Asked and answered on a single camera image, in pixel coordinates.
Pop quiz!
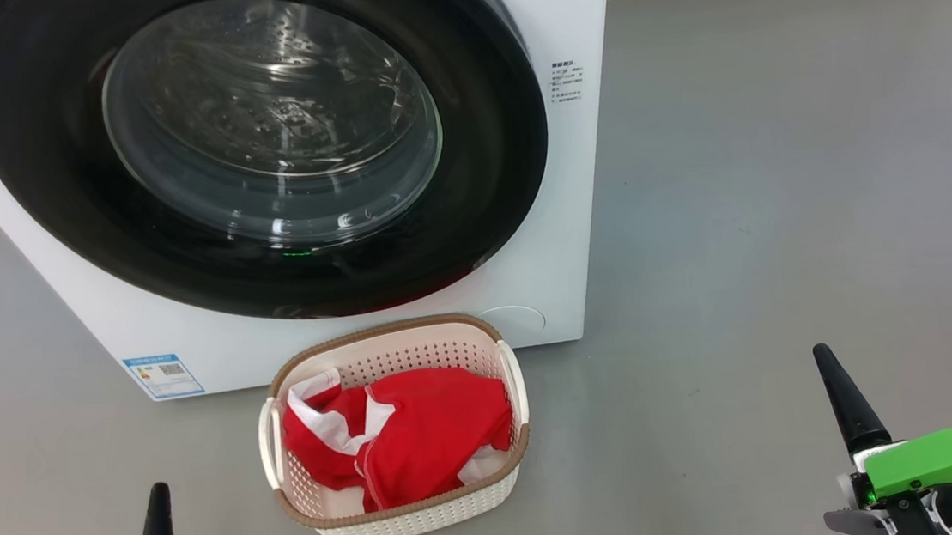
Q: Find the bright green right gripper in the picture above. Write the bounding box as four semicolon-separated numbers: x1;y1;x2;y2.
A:
809;332;952;535

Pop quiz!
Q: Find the red and white garment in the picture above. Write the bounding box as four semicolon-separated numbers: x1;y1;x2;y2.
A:
278;354;520;520

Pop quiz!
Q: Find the black round glass washer door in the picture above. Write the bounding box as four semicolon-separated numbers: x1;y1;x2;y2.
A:
0;0;564;347

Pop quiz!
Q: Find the cream basket with brown rim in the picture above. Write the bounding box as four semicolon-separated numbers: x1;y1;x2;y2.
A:
249;307;540;535

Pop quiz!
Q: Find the white front-load washing machine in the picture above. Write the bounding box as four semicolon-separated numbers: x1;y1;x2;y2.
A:
0;0;647;416

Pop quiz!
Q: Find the perforated steel washer drum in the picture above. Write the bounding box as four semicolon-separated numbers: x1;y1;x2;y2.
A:
95;0;450;264

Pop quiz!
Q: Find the blue energy label sticker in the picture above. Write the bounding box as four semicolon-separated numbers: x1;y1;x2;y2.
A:
122;351;205;404

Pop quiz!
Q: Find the round white filter cover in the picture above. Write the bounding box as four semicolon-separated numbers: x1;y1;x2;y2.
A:
478;302;549;345

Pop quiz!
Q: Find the small printed text label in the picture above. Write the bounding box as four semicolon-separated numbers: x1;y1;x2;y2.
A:
547;58;586;105

